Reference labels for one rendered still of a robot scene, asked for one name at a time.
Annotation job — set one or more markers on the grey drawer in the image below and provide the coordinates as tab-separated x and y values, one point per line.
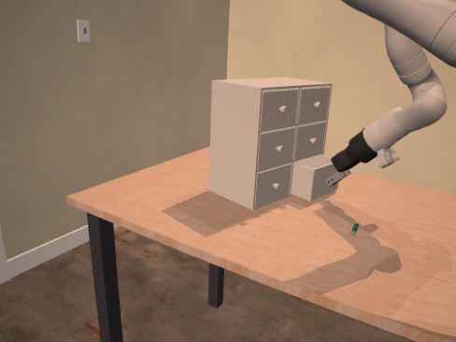
313	104
275	106
309	183
271	147
304	138
272	184

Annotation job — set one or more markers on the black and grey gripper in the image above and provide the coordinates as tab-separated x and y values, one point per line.
364	147

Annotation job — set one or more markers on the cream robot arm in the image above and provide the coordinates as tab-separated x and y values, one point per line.
410	27

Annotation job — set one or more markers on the small beige chest of drawers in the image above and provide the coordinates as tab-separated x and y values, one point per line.
236	107

